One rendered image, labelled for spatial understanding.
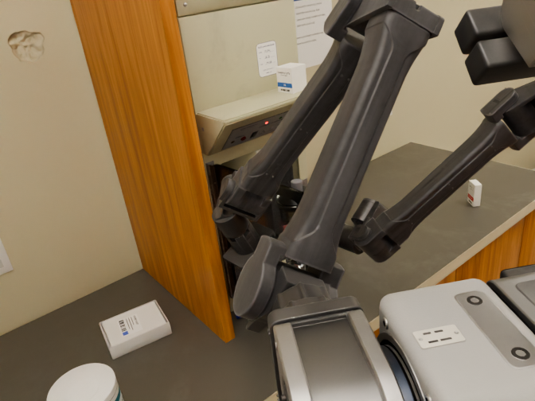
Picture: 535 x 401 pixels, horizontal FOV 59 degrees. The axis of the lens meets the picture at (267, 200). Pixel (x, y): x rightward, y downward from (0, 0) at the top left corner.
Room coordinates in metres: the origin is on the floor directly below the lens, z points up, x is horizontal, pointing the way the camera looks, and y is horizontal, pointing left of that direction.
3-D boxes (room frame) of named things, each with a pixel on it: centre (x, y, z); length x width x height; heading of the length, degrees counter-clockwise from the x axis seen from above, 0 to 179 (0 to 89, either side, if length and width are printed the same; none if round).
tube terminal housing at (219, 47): (1.24, 0.08, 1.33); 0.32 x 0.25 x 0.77; 126
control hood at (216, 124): (1.10, -0.03, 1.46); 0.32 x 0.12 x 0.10; 126
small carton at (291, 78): (1.14, -0.09, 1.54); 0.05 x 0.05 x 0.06; 41
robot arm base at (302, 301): (0.37, -0.03, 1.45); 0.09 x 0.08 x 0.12; 95
